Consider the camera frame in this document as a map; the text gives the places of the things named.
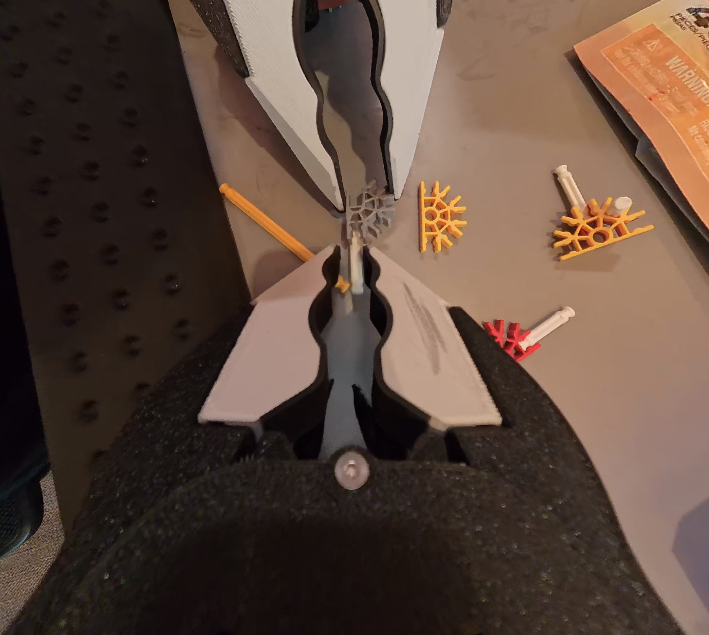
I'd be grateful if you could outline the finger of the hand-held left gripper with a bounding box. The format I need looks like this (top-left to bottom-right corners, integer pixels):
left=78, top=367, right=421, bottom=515
left=345, top=0, right=446, bottom=199
left=198, top=0, right=345, bottom=210

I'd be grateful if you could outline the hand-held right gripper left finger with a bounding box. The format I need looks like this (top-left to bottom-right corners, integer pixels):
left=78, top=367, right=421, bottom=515
left=196, top=244, right=341, bottom=428

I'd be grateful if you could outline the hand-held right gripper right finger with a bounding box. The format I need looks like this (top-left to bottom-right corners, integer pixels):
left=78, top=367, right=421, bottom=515
left=363, top=247, right=504, bottom=435

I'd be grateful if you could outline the red fan connector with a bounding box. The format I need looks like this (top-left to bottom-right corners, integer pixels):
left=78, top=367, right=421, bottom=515
left=482, top=319, right=542, bottom=362

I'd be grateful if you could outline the grey snowflake connector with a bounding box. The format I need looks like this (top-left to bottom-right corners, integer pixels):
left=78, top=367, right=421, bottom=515
left=340, top=180, right=397, bottom=242

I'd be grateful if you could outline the long yellow rod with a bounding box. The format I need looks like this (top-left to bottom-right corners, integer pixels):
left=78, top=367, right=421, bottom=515
left=219, top=183, right=351, bottom=293

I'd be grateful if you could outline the yellow fan connector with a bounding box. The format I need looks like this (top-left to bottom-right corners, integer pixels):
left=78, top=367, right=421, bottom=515
left=552, top=198, right=655, bottom=262
left=418, top=181, right=467, bottom=253

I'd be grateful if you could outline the black perforated panel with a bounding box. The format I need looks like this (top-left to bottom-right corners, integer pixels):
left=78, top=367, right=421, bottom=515
left=0, top=0, right=253, bottom=553

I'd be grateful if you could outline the orange toy set bag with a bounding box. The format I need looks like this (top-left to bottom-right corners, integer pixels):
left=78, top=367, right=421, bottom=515
left=573, top=0, right=709, bottom=242

